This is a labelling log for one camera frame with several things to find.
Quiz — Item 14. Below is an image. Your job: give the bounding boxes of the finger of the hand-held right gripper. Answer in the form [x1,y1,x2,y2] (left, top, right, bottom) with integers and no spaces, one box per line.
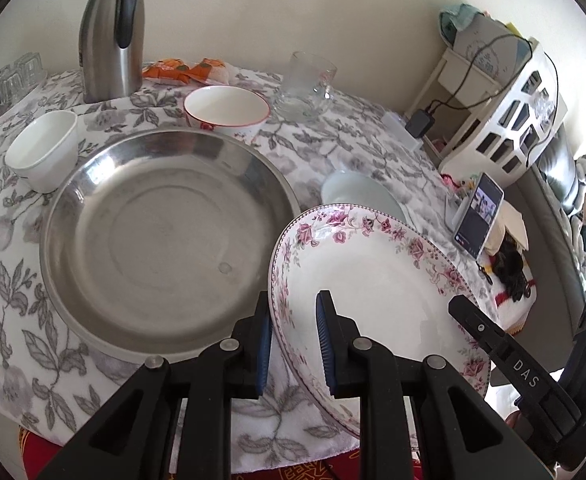
[448,295,586,458]

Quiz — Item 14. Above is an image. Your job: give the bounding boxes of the strawberry print bowl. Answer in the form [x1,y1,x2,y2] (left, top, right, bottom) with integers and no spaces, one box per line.
[183,85,272,142]

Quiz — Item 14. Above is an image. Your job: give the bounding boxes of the red white crocheted mat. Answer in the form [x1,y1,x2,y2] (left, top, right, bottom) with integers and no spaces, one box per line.
[496,280,539,333]

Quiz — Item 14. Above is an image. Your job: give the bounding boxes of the white cutout shelf rack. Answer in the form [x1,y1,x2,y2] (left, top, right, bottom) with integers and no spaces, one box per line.
[403,42,569,188]

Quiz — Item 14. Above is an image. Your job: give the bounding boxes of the orange snack packet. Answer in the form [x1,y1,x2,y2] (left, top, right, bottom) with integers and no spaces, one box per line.
[188,57,231,86]
[142,59,191,84]

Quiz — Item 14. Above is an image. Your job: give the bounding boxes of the pink crocheted item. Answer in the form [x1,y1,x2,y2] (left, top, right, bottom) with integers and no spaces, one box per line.
[440,172,476,196]

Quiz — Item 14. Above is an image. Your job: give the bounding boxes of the black gloves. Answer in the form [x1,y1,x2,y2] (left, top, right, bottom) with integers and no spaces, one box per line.
[490,240,531,306]

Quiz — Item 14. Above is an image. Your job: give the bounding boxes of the clear glass mug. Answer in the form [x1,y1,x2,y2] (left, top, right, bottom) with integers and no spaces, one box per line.
[272,51,338,122]

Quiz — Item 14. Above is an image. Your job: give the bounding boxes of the smartphone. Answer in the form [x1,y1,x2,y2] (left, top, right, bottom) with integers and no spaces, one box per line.
[453,172,505,261]

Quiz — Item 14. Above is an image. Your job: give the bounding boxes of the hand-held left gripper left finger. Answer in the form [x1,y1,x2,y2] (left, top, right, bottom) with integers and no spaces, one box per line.
[33,290,275,480]

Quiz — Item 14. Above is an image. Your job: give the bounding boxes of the teal cloth bundle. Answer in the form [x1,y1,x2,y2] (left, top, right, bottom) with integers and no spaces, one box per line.
[439,4,479,46]

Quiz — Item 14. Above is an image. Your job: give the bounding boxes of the stainless steel plate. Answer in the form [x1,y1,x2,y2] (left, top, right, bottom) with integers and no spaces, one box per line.
[39,127,303,361]

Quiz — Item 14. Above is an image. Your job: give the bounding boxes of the beige cloth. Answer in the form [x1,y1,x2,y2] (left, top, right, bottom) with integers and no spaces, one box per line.
[483,202,529,253]

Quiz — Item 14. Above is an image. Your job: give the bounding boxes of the grey sofa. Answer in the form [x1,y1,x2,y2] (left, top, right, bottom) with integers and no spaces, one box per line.
[513,125,586,351]

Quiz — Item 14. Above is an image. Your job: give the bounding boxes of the white printed bag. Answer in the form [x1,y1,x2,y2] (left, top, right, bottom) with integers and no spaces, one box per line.
[453,10,531,78]

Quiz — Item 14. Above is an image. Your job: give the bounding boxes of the black charger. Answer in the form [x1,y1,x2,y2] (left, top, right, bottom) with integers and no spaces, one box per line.
[405,110,435,139]

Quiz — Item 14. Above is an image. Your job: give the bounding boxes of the small white bowl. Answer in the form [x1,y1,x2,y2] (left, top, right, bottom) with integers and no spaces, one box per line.
[4,111,80,194]

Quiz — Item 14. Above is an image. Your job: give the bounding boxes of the grey floral tablecloth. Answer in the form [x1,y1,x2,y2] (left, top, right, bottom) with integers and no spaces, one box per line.
[0,62,499,463]

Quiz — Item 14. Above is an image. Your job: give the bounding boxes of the black cable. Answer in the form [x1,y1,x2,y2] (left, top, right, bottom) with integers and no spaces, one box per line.
[425,34,560,161]

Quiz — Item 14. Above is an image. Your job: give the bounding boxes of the white phone stand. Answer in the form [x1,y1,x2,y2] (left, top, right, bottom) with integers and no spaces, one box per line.
[444,195,466,231]

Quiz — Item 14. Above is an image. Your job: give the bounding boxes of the stainless steel thermos jug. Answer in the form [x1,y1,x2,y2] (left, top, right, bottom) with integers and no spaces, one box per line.
[79,0,146,104]

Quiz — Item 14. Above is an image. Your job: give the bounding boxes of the grey plush toy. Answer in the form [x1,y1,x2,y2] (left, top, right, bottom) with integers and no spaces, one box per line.
[560,152,586,216]

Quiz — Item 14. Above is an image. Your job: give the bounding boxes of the row of small glass cups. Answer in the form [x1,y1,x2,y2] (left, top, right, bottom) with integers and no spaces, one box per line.
[0,52,48,106]

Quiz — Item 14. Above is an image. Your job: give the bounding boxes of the pink floral round plate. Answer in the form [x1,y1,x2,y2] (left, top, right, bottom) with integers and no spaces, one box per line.
[268,203,491,438]

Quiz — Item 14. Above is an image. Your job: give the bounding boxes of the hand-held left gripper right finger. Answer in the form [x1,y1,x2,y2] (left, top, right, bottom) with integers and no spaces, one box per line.
[315,290,546,480]

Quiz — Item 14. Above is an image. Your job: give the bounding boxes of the red printed table cover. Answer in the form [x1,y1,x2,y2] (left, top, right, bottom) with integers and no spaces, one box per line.
[18,425,424,480]

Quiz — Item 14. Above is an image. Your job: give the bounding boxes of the light blue bowl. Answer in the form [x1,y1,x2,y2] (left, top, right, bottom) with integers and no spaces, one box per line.
[320,170,416,233]

